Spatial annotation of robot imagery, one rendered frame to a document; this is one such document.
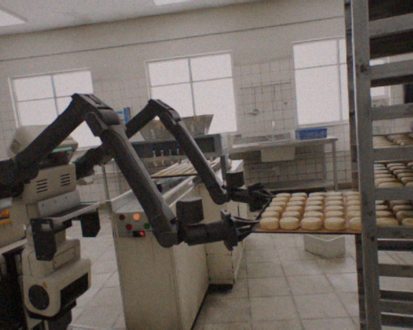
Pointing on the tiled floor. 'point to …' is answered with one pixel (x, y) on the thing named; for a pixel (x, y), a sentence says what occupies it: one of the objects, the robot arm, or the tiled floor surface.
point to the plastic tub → (325, 245)
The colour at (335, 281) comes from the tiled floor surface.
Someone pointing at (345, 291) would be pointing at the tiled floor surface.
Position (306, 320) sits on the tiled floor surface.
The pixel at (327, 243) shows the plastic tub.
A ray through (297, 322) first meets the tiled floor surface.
